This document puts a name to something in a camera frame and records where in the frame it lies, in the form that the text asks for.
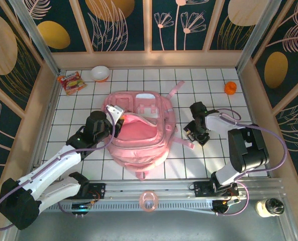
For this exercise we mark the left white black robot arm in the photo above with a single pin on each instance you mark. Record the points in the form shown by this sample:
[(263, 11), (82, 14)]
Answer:
[(50, 173)]

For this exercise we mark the white bottle black cap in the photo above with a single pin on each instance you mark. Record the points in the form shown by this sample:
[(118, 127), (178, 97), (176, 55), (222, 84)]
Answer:
[(264, 208)]

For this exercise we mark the red yellow snack packet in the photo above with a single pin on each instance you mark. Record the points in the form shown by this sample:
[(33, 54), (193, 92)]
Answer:
[(72, 83)]

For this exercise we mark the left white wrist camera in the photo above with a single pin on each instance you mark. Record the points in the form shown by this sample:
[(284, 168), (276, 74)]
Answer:
[(114, 111)]

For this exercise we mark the right black controller board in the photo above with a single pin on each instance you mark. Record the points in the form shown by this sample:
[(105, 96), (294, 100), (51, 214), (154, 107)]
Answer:
[(220, 206)]

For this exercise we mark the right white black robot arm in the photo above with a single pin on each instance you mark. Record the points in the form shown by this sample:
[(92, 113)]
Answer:
[(249, 148)]

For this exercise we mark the aluminium frame post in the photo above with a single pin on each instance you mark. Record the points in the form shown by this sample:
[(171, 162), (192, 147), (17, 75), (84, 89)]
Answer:
[(32, 32), (263, 32)]

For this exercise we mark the orange toy fruit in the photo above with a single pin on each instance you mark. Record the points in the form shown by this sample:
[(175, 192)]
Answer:
[(230, 88)]

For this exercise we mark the black controller board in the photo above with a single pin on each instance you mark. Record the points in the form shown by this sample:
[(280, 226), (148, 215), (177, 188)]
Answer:
[(79, 208), (220, 206)]

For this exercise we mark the left black controller board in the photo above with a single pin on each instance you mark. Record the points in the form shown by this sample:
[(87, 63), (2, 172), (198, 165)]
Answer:
[(79, 208)]

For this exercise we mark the white orange bowl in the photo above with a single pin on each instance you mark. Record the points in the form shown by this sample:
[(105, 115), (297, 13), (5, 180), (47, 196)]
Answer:
[(100, 73)]

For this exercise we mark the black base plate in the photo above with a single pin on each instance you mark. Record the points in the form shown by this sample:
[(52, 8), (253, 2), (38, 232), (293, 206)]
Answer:
[(201, 189), (98, 189)]

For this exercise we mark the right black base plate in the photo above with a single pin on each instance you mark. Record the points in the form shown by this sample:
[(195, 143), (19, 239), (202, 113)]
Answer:
[(201, 189)]

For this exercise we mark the pink tape roll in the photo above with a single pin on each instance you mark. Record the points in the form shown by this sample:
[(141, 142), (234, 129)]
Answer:
[(141, 202)]

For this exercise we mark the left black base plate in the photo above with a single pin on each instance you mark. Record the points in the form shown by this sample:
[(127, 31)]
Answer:
[(98, 189)]

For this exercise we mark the aluminium mounting rail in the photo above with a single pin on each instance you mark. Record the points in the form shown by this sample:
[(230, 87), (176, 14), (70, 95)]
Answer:
[(151, 187)]

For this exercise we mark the pink backpack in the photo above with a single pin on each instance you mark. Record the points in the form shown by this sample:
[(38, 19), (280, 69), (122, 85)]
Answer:
[(138, 145)]

